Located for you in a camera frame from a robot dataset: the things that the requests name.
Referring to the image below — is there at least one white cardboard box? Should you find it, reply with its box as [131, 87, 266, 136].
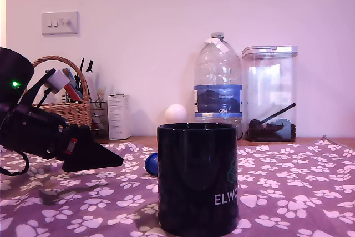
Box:
[107, 94, 131, 141]

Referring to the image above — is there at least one red packet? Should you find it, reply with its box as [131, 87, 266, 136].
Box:
[64, 83, 80, 102]

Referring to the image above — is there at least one blue and white packet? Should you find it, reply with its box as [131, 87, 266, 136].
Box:
[62, 67, 84, 101]

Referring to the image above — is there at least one dark mug with white lettering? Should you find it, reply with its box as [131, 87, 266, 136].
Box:
[157, 122, 240, 237]

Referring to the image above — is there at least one large clear water bottle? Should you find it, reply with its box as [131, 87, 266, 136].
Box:
[193, 32, 244, 139]

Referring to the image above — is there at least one black scoop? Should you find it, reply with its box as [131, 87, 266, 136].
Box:
[248, 103, 297, 135]

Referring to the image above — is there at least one paw print cloth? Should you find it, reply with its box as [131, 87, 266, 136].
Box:
[0, 136, 355, 237]

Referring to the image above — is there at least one clear storage container with lid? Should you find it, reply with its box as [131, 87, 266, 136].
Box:
[241, 44, 299, 142]

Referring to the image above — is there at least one wicker basket with handle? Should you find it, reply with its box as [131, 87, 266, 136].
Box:
[23, 55, 93, 129]

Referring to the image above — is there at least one black looping cable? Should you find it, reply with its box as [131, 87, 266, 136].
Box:
[0, 145, 31, 177]

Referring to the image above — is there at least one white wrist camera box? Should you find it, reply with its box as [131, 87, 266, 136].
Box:
[23, 68, 69, 110]

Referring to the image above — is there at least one white wall light switch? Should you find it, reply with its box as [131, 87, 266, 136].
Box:
[41, 11, 79, 37]

